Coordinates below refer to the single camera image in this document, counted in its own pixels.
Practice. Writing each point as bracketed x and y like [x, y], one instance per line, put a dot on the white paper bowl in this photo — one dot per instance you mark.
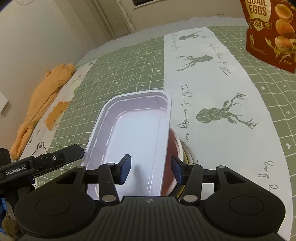
[180, 142]

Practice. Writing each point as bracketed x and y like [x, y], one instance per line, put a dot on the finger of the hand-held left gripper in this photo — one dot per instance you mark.
[55, 158]

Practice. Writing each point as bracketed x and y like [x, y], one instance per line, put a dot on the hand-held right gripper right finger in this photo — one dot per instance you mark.
[177, 171]

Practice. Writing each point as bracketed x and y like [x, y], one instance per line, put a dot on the dark barred window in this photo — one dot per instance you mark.
[141, 2]

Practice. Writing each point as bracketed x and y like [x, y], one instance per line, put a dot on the red and white plastic tray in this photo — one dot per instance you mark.
[129, 129]

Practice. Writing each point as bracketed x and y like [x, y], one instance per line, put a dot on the white bear-print sheet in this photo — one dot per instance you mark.
[46, 136]

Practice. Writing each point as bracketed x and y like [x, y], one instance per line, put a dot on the orange cloth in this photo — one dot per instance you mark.
[46, 88]

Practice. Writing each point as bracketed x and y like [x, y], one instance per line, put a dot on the white curtain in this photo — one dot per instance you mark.
[111, 16]

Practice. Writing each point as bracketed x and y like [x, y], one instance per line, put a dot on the red snack bag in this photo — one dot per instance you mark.
[266, 34]

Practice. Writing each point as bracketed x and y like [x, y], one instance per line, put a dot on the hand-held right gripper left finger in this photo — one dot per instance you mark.
[124, 169]

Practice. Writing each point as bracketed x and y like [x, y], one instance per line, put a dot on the green checked tablecloth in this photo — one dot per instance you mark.
[129, 62]

